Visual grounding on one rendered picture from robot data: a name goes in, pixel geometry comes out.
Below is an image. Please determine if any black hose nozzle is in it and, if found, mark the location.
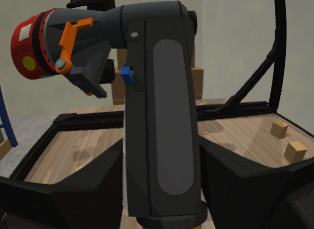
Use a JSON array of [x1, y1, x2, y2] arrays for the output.
[[11, 1, 208, 229]]

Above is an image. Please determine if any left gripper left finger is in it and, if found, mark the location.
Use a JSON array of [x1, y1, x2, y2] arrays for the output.
[[0, 138, 123, 229]]

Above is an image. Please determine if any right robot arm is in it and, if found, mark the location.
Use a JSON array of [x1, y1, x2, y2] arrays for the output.
[[101, 0, 115, 12]]

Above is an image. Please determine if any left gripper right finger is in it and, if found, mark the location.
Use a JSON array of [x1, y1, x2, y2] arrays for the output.
[[199, 135, 314, 229]]

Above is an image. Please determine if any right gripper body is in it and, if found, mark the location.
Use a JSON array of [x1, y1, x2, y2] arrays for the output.
[[86, 3, 116, 84]]

